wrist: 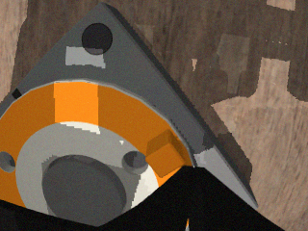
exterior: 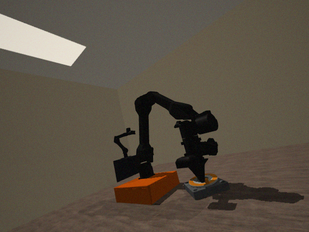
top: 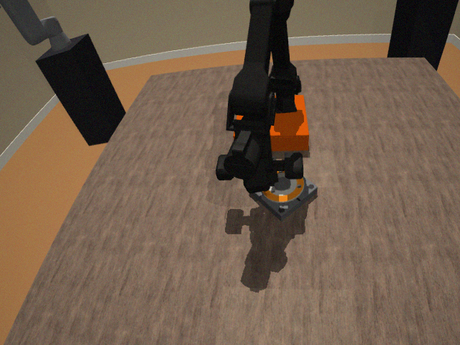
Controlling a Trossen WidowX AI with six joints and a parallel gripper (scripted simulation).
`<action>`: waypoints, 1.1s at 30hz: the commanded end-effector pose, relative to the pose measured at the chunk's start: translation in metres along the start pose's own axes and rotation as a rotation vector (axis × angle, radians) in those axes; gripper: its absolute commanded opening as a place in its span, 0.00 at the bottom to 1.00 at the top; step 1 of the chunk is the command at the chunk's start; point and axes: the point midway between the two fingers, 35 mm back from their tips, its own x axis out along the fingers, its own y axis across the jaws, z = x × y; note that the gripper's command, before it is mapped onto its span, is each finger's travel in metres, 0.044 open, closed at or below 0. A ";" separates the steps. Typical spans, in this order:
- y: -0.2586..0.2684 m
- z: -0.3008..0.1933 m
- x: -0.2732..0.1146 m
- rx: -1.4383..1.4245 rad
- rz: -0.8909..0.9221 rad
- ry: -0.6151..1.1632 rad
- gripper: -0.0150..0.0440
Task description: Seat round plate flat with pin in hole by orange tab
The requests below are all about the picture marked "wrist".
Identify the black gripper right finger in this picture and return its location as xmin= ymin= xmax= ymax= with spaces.
xmin=189 ymin=167 xmax=285 ymax=231

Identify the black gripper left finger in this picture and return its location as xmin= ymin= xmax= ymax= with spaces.
xmin=0 ymin=166 xmax=196 ymax=231

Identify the orange round plate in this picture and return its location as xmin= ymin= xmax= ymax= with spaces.
xmin=0 ymin=78 xmax=195 ymax=217

